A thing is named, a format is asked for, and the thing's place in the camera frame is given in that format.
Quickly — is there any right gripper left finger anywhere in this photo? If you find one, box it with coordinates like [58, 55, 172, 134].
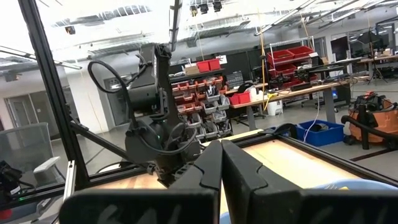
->
[58, 139, 224, 224]

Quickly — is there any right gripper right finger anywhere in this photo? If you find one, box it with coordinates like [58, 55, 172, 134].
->
[221, 139, 398, 224]

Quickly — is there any blue plastic tray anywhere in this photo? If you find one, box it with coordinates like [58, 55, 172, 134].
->
[312, 178, 398, 191]

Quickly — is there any blue plastic bin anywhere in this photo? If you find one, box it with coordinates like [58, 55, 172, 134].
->
[295, 119, 345, 147]

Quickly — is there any black upright tube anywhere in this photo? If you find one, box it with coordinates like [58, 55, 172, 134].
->
[357, 104, 371, 150]

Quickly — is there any white bucket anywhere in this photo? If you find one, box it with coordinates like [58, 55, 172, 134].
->
[266, 100, 284, 117]

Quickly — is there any dark glass doorway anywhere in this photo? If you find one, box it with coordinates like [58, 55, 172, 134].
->
[104, 77, 131, 125]

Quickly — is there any wooden top workbench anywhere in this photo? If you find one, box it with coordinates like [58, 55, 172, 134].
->
[229, 80, 351, 131]

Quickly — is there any rack of small parts bins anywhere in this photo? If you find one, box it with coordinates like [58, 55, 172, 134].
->
[170, 75, 233, 140]

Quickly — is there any white plastic jug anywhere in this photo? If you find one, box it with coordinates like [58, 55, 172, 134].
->
[245, 86, 259, 103]

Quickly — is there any orange shop vacuum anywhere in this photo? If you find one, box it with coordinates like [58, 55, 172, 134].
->
[348, 92, 398, 144]

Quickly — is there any large red shelf bin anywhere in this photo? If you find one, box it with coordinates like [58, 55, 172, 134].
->
[269, 63, 298, 77]
[267, 49, 295, 65]
[287, 45, 315, 59]

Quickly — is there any gray mesh office chair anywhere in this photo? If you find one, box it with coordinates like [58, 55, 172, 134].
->
[0, 122, 63, 187]

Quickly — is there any gray double door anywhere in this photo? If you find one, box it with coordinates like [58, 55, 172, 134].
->
[4, 92, 41, 133]

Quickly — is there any black screen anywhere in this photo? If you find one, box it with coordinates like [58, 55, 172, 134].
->
[330, 36, 349, 62]

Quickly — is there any long ceiling light fixture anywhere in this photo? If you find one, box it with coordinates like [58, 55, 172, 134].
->
[0, 45, 83, 71]

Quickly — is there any black table edge rail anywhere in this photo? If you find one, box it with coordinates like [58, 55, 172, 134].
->
[273, 135, 398, 187]
[0, 164, 156, 212]

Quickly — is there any black rounded mount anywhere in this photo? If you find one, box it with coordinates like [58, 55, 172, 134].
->
[257, 123, 299, 139]

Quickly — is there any black diagonal frame brace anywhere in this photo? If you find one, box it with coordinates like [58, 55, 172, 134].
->
[70, 121, 131, 162]

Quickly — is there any silver metal bracket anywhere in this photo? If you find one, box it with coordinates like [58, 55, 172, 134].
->
[62, 160, 77, 202]

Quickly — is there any black vacuum hose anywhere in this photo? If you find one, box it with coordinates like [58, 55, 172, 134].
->
[341, 114, 398, 141]

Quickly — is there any black equipment with cables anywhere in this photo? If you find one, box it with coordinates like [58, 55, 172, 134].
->
[0, 160, 30, 203]

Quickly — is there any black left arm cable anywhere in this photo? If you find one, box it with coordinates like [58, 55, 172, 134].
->
[87, 60, 139, 128]

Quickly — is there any yellow hanging cable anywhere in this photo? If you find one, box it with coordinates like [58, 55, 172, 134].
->
[256, 7, 269, 111]

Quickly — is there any black frame post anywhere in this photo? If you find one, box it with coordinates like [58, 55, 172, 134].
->
[169, 0, 183, 52]
[17, 0, 91, 189]

